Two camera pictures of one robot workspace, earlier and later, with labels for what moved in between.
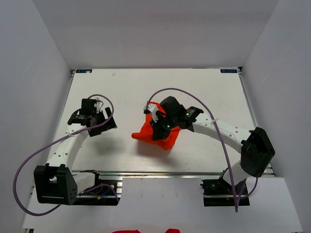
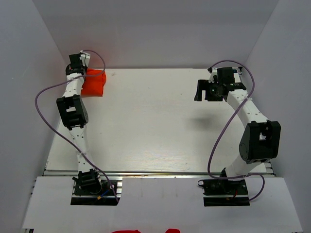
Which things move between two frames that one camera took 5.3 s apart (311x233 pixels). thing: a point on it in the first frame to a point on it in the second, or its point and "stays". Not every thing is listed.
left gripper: (111, 124) to (85, 67)
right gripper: (159, 133) to (204, 85)
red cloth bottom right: (172, 230) stays
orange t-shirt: (146, 132) to (93, 85)
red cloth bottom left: (134, 231) stays
